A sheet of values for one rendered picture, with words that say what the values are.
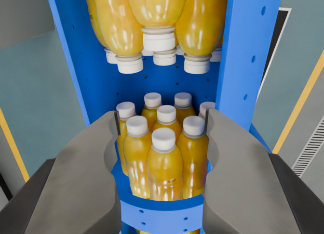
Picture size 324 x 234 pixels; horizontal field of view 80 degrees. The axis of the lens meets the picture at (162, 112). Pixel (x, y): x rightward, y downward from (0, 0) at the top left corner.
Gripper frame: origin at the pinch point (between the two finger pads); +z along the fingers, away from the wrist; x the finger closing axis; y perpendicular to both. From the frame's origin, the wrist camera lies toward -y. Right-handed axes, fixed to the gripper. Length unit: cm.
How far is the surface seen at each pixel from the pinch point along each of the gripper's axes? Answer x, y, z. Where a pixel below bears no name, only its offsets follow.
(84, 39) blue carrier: -12.9, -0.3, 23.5
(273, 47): 68, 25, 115
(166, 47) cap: 0.5, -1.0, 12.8
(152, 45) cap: -1.1, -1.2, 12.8
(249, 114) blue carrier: 10.9, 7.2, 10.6
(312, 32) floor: 100, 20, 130
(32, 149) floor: -128, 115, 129
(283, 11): 69, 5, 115
